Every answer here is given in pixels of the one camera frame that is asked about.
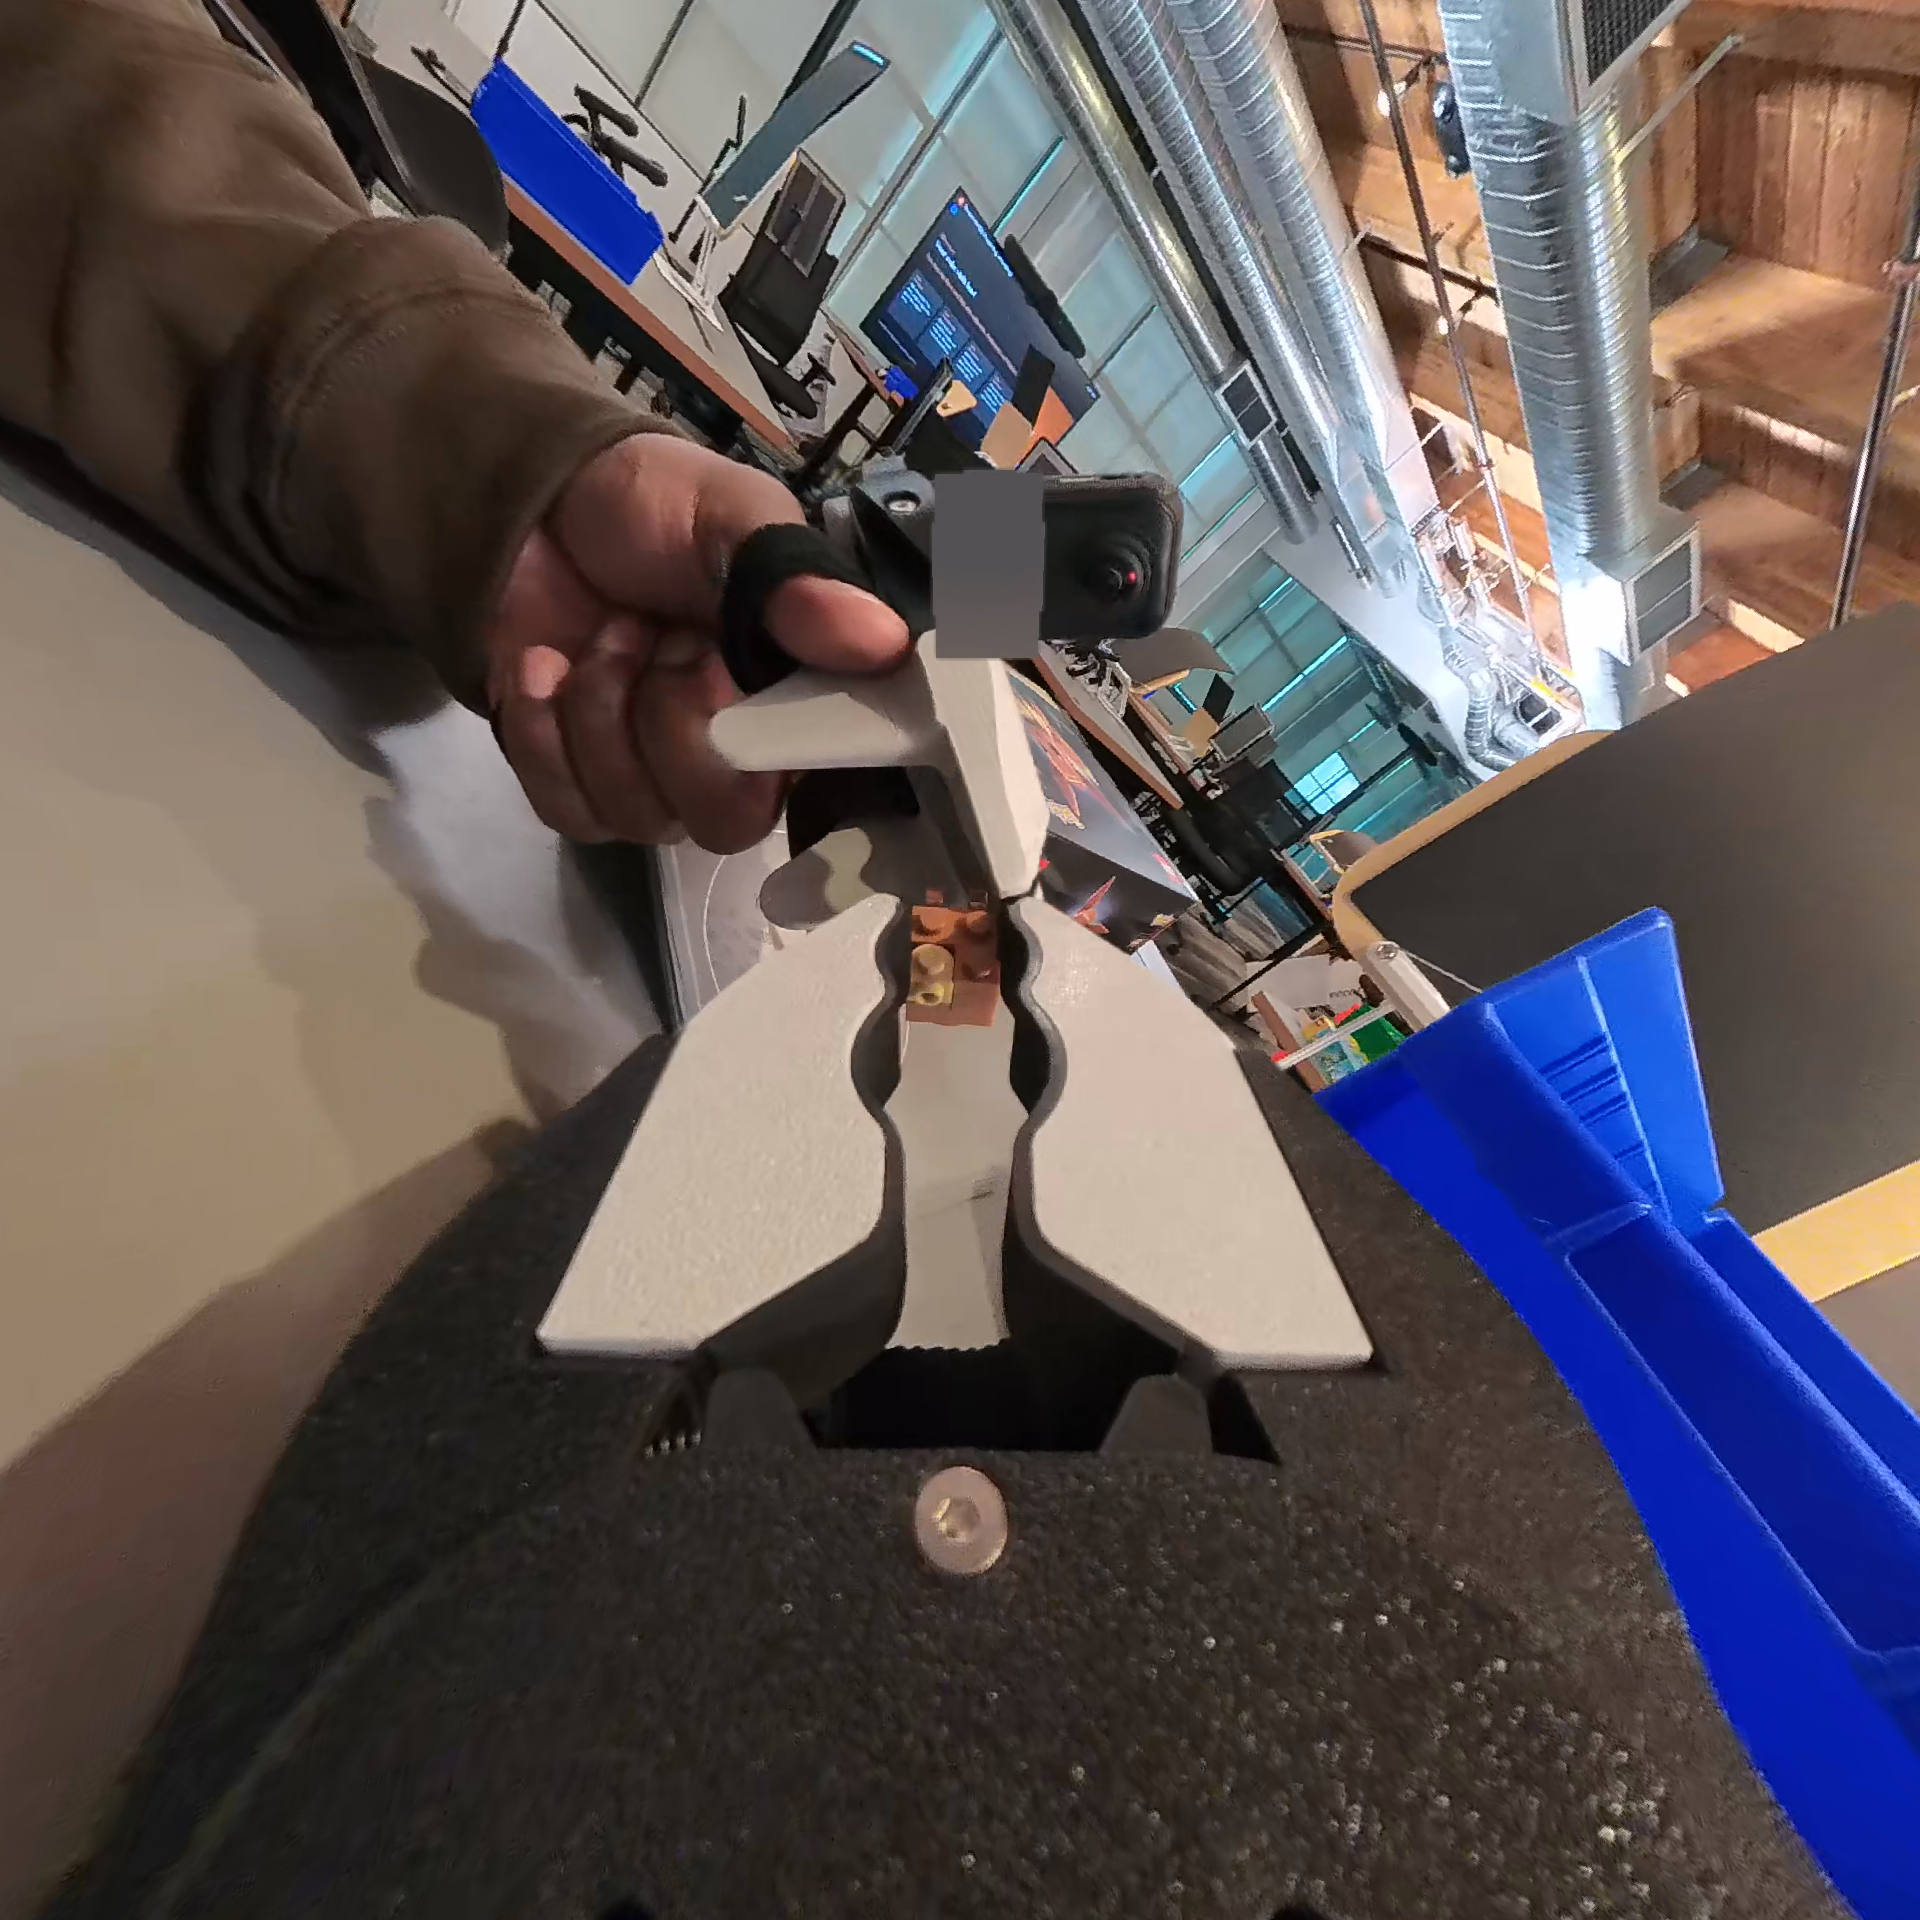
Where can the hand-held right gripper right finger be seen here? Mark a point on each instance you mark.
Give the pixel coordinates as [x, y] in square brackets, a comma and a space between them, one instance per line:
[1186, 1172]

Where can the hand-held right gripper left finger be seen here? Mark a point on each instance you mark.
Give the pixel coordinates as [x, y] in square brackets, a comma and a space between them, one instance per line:
[720, 1186]

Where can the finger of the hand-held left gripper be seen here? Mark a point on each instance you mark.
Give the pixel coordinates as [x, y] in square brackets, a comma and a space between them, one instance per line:
[983, 765]
[817, 720]

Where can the small orange brick assembly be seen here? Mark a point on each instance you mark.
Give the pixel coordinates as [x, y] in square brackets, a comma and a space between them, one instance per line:
[952, 961]

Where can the person's left forearm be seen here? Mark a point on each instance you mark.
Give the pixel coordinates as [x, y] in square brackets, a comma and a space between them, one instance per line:
[270, 301]

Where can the grey desk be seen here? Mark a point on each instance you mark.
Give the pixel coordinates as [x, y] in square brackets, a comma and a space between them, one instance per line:
[211, 1020]

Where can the person's left hand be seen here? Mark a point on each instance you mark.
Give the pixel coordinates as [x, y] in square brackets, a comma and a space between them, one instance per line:
[602, 663]

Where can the colourful printed toy box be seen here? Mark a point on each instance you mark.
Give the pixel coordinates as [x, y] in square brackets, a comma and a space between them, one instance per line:
[1096, 811]

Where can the black computer monitor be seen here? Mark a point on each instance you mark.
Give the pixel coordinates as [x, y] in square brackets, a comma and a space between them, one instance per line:
[975, 301]

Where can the black board with wooden edge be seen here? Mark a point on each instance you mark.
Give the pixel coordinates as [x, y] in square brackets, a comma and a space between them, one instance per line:
[1680, 870]

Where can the small blue storage bin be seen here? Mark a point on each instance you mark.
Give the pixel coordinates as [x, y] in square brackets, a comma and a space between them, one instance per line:
[572, 166]

